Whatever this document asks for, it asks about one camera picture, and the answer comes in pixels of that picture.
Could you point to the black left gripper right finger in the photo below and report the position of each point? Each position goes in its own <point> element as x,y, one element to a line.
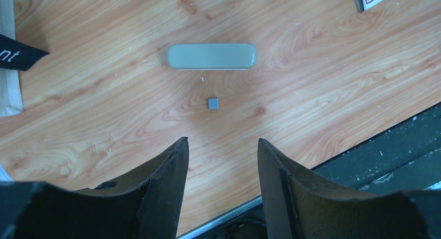
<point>299,203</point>

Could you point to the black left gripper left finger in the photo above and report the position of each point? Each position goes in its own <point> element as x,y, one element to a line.
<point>145,202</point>

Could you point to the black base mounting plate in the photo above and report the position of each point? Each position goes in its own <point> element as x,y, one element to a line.
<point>386,187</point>

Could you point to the beige canvas tote bag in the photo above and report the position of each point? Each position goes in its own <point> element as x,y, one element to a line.
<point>15,57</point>

